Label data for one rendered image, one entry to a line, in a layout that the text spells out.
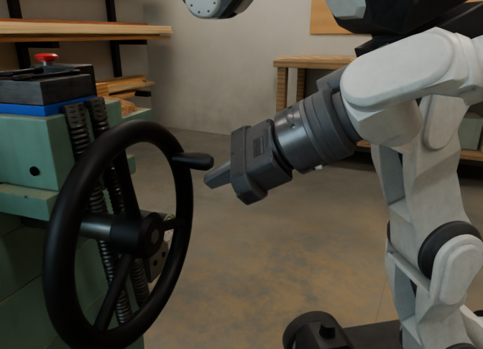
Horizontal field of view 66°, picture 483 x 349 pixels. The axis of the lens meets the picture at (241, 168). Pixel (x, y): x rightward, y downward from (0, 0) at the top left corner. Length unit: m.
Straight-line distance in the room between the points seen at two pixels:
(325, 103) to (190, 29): 3.81
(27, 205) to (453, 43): 0.50
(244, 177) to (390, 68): 0.20
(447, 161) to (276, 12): 3.14
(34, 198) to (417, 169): 0.60
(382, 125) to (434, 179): 0.36
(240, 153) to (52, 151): 0.23
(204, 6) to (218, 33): 3.17
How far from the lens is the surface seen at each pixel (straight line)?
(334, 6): 0.72
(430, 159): 0.74
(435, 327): 1.03
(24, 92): 0.51
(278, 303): 1.64
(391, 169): 0.86
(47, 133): 0.48
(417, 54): 0.42
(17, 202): 0.52
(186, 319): 1.58
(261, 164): 0.46
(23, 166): 0.53
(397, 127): 0.46
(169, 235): 0.83
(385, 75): 0.42
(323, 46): 3.63
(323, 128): 0.43
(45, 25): 3.10
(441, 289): 0.89
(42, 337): 0.70
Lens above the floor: 1.05
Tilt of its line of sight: 20 degrees down
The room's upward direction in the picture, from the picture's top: straight up
